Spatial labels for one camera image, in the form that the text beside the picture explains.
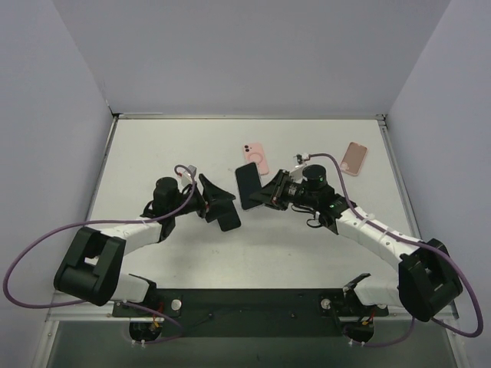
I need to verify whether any pink phone case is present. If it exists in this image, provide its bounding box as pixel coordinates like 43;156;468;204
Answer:
339;142;368;176
242;143;269;176

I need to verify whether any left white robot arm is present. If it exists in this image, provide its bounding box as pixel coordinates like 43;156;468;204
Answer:
54;174;241;316

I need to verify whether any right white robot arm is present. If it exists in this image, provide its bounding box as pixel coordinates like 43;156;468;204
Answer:
249;165;463;322

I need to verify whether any pink phone case on table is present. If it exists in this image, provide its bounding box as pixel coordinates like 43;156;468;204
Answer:
242;143;269;176

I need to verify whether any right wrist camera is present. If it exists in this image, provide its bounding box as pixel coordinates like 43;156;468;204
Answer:
289;153;310;182

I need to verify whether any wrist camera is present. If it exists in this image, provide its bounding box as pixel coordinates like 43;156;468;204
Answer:
180;165;197;186
289;153;310;182

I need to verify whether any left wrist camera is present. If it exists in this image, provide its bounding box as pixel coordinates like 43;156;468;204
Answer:
180;165;197;186

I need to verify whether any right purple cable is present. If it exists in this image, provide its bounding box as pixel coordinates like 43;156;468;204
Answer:
308;152;483;348

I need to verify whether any purple cable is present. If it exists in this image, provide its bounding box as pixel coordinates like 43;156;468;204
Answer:
308;152;483;348
2;164;199;344

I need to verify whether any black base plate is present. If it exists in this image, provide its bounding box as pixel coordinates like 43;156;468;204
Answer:
110;287;388;344

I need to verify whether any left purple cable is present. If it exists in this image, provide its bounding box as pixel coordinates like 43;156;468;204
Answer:
2;164;199;344

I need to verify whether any aluminium frame rail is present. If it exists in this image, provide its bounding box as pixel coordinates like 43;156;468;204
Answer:
52;280;463;322

